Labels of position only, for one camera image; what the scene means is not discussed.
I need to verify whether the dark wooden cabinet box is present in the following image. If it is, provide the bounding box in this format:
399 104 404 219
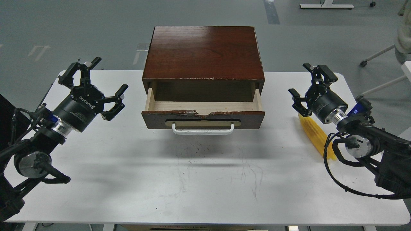
142 25 265 91

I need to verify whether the white chair leg with caster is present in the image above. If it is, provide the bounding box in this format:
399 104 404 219
359 44 395 67

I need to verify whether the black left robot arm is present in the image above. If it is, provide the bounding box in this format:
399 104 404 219
1 57 128 222

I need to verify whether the white table base far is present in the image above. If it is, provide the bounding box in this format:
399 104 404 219
299 0 355 10

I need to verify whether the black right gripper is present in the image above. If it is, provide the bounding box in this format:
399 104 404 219
289 63 348 124

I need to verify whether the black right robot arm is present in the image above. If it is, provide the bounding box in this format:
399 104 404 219
289 63 411 200

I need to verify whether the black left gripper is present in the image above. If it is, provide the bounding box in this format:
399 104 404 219
52 57 129 133

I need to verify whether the yellow corn cob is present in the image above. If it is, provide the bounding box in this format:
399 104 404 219
298 114 328 156

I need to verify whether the wooden drawer with white handle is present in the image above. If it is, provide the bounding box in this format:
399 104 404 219
142 81 265 130

